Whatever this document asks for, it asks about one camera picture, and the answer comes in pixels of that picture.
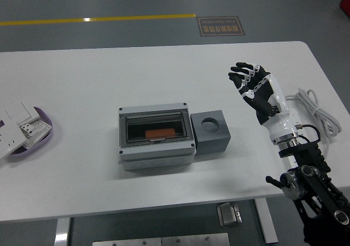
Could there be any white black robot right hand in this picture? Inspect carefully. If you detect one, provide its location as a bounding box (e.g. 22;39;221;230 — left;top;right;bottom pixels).
228;62;300;144

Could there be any orange cylinder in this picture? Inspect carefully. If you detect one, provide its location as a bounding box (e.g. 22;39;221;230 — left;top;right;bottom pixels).
145;128;177;140

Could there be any grey box with clear lid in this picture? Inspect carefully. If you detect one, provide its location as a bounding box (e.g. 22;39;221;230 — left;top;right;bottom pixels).
118;102;197;172

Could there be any grey cube with round hole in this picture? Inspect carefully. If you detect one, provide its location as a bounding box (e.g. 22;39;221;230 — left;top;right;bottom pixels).
190;109;232;155

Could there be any silver metal floor box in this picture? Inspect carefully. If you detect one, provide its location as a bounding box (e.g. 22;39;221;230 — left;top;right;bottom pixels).
217;202;243;227

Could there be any brown floor sign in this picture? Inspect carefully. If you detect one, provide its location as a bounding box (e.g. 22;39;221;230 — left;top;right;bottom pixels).
196;16;246;37

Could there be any white table leg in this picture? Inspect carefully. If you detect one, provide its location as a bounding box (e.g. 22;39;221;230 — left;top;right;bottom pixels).
253;198;279;244
54;217;71;246

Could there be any yellow floor tape line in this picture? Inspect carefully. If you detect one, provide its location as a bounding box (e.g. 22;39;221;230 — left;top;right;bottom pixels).
0;13;197;27

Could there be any purple tray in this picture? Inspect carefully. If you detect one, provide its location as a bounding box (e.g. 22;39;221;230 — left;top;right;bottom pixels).
7;106;54;163

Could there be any white socket module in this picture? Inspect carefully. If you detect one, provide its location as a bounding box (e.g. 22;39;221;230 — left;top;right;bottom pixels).
18;119;53;150

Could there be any white socket panel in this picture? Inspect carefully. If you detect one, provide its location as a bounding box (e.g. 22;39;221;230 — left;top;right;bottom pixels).
0;119;28;161

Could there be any white coiled power cord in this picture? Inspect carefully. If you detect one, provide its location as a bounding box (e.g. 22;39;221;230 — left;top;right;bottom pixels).
284;87;342;159

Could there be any grey metal base plate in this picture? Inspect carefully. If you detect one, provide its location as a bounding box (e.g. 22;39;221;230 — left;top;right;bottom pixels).
92;232;230;246

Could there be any white switch panel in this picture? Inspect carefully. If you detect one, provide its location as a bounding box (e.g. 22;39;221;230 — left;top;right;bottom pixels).
4;101;40;126

